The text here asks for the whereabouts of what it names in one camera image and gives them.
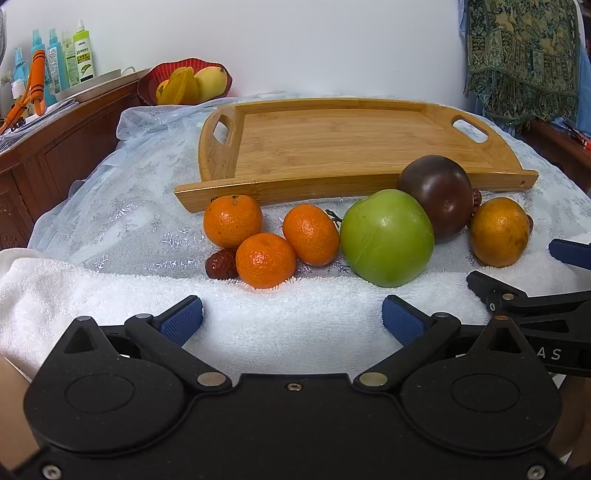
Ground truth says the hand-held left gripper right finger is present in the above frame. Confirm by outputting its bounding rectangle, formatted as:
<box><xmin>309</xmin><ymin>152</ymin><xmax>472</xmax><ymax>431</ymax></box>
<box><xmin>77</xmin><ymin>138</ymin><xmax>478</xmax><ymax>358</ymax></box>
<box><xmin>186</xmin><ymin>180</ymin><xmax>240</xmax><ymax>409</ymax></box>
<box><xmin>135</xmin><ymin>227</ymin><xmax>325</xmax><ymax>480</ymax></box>
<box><xmin>353</xmin><ymin>294</ymin><xmax>533</xmax><ymax>394</ymax></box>

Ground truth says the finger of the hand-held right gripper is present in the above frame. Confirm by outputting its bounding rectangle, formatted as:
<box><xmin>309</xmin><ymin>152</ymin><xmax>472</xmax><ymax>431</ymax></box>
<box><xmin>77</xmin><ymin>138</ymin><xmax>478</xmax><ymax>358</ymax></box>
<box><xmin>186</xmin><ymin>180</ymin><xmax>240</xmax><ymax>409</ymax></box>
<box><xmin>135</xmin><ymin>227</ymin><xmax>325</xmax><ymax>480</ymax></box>
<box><xmin>549</xmin><ymin>239</ymin><xmax>591</xmax><ymax>271</ymax></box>
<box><xmin>466</xmin><ymin>271</ymin><xmax>591</xmax><ymax>326</ymax></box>

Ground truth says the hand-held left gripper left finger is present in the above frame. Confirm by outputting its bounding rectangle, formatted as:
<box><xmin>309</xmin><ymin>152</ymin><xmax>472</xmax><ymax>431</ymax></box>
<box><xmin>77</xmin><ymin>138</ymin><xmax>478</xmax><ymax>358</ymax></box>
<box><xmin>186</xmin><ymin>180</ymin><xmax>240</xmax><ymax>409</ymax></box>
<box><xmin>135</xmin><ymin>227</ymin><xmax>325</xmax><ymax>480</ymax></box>
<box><xmin>62</xmin><ymin>295</ymin><xmax>234</xmax><ymax>394</ymax></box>

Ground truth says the large wrinkled red date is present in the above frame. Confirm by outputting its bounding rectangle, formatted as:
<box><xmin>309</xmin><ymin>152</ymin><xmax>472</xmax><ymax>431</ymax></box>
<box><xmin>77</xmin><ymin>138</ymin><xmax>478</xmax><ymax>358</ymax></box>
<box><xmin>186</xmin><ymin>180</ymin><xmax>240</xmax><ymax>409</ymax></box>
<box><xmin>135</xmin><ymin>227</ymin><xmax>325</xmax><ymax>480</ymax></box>
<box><xmin>205</xmin><ymin>248</ymin><xmax>240</xmax><ymax>280</ymax></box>

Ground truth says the yellowish orange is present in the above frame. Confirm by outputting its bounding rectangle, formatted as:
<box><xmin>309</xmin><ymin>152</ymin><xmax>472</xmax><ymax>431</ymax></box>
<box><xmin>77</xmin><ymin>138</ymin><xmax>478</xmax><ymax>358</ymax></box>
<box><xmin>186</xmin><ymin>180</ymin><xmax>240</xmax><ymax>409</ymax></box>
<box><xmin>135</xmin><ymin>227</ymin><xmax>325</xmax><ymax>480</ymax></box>
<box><xmin>470</xmin><ymin>197</ymin><xmax>530</xmax><ymax>268</ymax></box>

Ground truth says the green apple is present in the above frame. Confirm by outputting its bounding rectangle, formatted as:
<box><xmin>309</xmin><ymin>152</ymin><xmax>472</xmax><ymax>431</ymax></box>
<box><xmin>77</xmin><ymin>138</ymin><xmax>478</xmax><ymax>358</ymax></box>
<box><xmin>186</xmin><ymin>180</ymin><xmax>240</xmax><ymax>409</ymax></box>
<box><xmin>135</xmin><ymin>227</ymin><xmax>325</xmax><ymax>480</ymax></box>
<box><xmin>340</xmin><ymin>189</ymin><xmax>435</xmax><ymax>288</ymax></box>

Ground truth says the orange tangerine with twig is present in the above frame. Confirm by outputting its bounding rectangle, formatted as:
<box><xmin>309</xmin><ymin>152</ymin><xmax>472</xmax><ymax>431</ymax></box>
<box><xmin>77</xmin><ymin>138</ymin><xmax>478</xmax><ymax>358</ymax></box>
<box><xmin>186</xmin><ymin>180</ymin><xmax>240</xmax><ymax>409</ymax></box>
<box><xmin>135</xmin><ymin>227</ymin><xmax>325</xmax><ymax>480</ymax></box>
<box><xmin>282</xmin><ymin>204</ymin><xmax>342</xmax><ymax>267</ymax></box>

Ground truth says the dark purple round fruit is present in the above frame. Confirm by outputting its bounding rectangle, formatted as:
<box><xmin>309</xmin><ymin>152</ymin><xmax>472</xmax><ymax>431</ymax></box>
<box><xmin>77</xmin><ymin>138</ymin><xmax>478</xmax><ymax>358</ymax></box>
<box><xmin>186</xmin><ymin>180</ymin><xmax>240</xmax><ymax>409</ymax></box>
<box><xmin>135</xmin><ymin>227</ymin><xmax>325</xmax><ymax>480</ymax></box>
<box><xmin>397</xmin><ymin>155</ymin><xmax>475</xmax><ymax>244</ymax></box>

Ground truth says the bamboo serving tray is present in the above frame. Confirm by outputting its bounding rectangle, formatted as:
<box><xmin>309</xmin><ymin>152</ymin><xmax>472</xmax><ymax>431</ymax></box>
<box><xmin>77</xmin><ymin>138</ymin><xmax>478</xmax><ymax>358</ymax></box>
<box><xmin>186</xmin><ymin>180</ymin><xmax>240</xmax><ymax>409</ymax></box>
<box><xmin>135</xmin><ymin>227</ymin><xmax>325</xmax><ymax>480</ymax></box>
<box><xmin>174</xmin><ymin>98</ymin><xmax>540</xmax><ymax>214</ymax></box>

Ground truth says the white terry towel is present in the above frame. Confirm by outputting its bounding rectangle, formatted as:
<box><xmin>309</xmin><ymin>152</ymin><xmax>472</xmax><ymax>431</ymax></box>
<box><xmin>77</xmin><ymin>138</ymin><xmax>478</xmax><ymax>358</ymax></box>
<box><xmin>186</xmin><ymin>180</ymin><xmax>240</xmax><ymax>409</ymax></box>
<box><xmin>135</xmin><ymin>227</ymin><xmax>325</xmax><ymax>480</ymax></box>
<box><xmin>0</xmin><ymin>248</ymin><xmax>591</xmax><ymax>384</ymax></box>

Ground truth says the wooden side furniture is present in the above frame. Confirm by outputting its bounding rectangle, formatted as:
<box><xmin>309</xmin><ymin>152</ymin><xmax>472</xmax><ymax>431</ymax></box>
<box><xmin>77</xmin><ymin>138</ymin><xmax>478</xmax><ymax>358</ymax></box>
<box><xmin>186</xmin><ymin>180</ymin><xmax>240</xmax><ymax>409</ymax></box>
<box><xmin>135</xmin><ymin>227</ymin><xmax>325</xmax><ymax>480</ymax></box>
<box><xmin>517</xmin><ymin>117</ymin><xmax>591</xmax><ymax>182</ymax></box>

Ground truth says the green patterned scarf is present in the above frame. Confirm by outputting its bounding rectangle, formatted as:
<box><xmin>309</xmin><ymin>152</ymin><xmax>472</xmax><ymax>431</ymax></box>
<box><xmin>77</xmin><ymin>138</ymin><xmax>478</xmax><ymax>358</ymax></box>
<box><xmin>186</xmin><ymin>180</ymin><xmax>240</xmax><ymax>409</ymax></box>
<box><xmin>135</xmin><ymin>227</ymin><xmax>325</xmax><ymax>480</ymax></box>
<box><xmin>464</xmin><ymin>0</ymin><xmax>583</xmax><ymax>128</ymax></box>

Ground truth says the wooden cabinet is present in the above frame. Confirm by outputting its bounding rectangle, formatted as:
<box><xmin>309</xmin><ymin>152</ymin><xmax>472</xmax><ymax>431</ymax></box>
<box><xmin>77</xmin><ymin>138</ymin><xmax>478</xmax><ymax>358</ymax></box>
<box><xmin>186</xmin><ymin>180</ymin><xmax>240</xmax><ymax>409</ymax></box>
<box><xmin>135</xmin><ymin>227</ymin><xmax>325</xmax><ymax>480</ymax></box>
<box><xmin>0</xmin><ymin>78</ymin><xmax>148</xmax><ymax>252</ymax></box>

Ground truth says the yellow starfruit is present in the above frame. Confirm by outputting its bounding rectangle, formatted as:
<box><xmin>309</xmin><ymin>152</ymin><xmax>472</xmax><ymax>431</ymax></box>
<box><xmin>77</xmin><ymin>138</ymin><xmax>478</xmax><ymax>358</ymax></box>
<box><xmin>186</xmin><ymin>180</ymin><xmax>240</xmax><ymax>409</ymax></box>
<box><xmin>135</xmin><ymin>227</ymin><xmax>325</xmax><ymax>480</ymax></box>
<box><xmin>157</xmin><ymin>67</ymin><xmax>200</xmax><ymax>105</ymax></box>

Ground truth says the yellow mango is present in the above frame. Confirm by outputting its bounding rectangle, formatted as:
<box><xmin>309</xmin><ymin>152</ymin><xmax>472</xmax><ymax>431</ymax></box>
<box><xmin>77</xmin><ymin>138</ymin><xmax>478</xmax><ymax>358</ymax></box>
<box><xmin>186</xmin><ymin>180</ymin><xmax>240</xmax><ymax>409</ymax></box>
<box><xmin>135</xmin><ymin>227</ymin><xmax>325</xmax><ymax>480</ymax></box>
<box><xmin>194</xmin><ymin>66</ymin><xmax>230</xmax><ymax>101</ymax></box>

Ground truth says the red fruit bowl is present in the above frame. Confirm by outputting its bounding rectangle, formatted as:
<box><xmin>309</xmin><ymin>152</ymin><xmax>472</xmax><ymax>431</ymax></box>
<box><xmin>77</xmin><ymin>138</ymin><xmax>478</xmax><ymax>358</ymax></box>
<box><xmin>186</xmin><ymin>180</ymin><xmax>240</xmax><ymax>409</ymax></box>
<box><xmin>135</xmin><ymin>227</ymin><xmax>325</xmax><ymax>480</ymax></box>
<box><xmin>137</xmin><ymin>58</ymin><xmax>233</xmax><ymax>107</ymax></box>

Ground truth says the stack of papers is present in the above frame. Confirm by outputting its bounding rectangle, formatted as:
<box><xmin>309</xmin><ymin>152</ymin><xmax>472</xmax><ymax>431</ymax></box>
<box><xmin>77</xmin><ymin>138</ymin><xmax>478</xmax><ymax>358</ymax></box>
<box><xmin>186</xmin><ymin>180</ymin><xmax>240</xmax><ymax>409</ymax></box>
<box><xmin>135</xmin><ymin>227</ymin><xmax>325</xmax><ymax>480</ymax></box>
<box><xmin>0</xmin><ymin>99</ymin><xmax>77</xmax><ymax>153</ymax></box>

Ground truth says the white plastic tray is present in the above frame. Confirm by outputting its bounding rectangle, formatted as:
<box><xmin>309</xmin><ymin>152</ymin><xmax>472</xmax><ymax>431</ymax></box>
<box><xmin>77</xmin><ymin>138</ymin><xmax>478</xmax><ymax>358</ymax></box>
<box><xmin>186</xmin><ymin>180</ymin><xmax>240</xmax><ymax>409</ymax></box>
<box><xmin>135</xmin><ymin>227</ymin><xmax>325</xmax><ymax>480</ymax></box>
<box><xmin>54</xmin><ymin>68</ymin><xmax>151</xmax><ymax>103</ymax></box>

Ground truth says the pale green bottle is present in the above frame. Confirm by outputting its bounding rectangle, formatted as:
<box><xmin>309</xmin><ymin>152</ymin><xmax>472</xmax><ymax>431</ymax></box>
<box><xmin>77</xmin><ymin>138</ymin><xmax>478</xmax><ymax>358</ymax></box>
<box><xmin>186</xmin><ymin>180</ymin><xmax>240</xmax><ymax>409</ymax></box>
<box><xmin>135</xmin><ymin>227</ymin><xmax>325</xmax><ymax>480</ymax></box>
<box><xmin>61</xmin><ymin>31</ymin><xmax>78</xmax><ymax>88</ymax></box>

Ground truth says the teal spray bottle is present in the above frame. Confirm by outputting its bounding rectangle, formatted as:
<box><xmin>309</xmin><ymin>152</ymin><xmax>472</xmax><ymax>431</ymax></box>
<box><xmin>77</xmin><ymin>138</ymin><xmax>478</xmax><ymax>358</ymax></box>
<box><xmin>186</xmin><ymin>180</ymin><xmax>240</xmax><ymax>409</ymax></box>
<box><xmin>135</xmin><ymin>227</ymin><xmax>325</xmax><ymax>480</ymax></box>
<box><xmin>30</xmin><ymin>28</ymin><xmax>49</xmax><ymax>108</ymax></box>

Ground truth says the orange hooked handle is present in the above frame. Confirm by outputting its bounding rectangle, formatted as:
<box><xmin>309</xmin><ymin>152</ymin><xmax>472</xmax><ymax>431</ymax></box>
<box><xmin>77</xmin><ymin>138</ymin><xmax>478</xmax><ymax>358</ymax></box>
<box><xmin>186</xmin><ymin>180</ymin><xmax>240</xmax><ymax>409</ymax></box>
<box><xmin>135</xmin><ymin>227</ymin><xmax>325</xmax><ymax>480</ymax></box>
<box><xmin>0</xmin><ymin>48</ymin><xmax>47</xmax><ymax>134</ymax></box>

